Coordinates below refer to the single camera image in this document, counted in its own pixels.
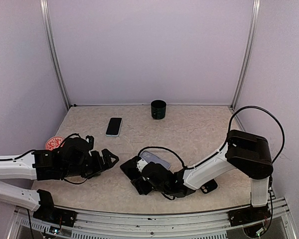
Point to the left aluminium frame post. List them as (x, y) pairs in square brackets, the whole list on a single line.
[(53, 53)]

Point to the lavender phone case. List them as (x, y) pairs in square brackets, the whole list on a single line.
[(150, 157)]

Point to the black phone dark edge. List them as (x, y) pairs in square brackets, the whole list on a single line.
[(130, 169)]

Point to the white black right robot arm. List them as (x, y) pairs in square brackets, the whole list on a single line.
[(243, 151)]

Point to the black phone case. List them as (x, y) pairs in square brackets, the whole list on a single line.
[(209, 186)]

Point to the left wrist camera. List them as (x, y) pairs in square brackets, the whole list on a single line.
[(90, 140)]

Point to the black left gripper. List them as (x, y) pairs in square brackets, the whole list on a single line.
[(108, 164)]

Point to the aluminium frame post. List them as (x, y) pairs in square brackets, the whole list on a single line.
[(248, 52), (53, 53)]

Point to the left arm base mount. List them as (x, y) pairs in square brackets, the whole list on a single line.
[(58, 216)]

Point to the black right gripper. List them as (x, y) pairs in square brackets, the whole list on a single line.
[(140, 185)]

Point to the right aluminium frame post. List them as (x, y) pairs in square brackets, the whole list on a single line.
[(248, 52)]

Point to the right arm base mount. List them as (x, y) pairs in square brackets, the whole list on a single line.
[(248, 215)]

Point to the light blue phone case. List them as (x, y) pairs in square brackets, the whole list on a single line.
[(113, 135)]

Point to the dark green cup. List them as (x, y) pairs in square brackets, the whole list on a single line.
[(158, 109)]

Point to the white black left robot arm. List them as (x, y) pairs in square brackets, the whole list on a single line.
[(75, 156)]

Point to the red white patterned bowl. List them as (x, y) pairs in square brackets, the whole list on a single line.
[(53, 142)]

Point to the front aluminium rail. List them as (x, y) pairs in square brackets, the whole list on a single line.
[(200, 225)]

